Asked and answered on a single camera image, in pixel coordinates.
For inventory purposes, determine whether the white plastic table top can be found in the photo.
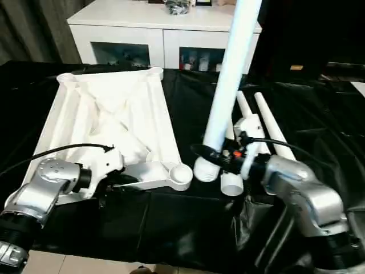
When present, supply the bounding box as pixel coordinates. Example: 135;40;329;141
24;67;193;206

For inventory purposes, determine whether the white plastic table leg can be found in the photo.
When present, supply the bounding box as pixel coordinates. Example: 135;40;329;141
236;91;271;156
254;92;298;163
193;0;262;183
221;119;245;197

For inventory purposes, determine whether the black plastic cover mat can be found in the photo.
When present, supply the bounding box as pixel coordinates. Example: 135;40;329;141
0;59;365;268

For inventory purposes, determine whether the white sideboard with glass doors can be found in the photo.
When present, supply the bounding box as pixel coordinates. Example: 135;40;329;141
67;0;262;72

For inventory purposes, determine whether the white flat board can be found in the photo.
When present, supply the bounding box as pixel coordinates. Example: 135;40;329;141
349;81;365;97

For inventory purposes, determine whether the grey curtain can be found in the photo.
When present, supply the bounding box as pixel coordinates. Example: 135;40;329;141
0;0;83;65

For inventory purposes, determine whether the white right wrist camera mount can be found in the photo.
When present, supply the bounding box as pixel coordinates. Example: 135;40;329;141
233;114;268;181

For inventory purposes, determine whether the dark bundle of cables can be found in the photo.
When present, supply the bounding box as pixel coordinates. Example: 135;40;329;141
164;0;195;15

